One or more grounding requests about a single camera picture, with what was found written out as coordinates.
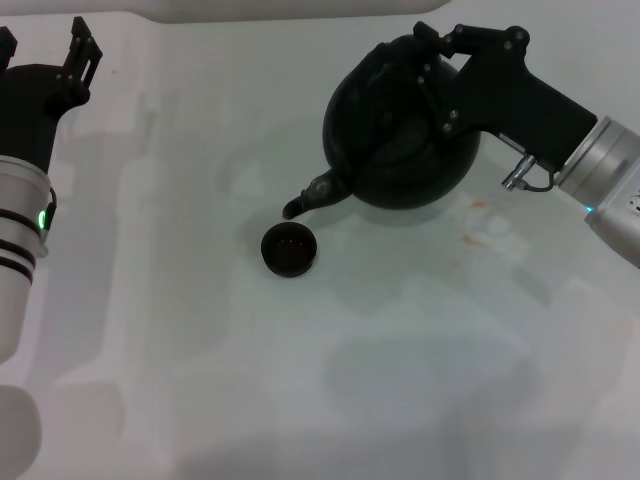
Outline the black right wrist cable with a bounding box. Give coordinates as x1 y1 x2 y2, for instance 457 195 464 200
524 168 559 194

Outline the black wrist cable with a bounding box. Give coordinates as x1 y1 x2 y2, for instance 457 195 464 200
45 185 59 236
524 168 559 194

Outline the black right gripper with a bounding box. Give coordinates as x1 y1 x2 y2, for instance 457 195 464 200
412 22 599 169

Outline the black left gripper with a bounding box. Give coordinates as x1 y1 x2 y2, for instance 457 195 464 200
0 16 105 174

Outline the black round teapot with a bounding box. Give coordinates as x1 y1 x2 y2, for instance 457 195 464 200
282 33 482 220

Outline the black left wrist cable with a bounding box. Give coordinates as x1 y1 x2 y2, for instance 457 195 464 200
45 185 59 236

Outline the small black teacup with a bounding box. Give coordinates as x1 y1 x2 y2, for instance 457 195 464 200
260 221 319 278

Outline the silver right wrist cable connector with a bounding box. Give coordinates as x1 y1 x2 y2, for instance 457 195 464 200
501 154 537 192

